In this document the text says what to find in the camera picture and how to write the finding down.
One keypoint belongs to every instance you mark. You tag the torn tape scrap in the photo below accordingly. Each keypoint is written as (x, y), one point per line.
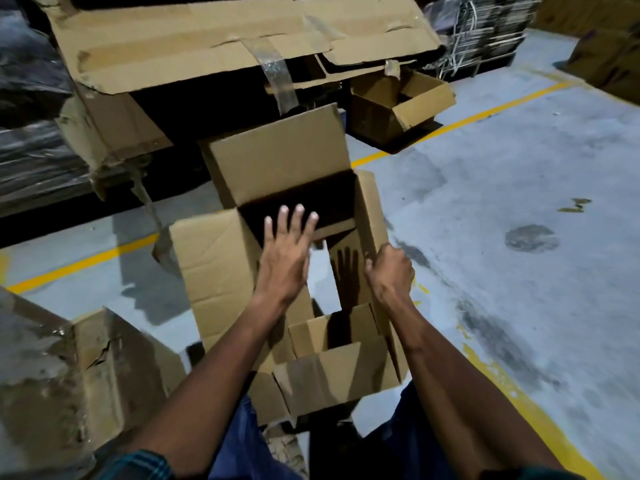
(575, 205)

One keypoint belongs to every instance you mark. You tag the person's left woven shoe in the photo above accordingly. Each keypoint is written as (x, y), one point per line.
(287, 452)

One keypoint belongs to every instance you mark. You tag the person's right forearm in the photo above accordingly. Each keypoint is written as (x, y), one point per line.
(460, 394)

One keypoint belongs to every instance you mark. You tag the person's right hand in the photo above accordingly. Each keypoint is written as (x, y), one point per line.
(392, 274)

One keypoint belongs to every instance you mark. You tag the pile of brown cardboard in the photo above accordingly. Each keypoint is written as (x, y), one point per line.
(175, 39)

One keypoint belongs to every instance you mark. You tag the brown cardboard box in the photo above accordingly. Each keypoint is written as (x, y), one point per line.
(425, 102)

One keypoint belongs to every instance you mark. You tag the person's left hand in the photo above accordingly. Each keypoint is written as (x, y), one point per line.
(285, 264)

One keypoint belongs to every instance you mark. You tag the person's left forearm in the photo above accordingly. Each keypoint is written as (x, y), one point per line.
(215, 389)

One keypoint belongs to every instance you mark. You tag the cardboard box with torn surface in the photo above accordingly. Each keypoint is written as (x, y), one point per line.
(220, 264)

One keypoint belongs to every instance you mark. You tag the hanging brown tape strip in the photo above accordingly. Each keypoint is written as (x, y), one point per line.
(160, 249)

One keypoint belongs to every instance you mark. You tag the taped shiny cardboard box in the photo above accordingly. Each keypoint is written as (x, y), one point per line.
(40, 374)

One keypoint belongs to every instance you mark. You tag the person's blue jeans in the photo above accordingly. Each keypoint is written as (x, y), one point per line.
(240, 449)

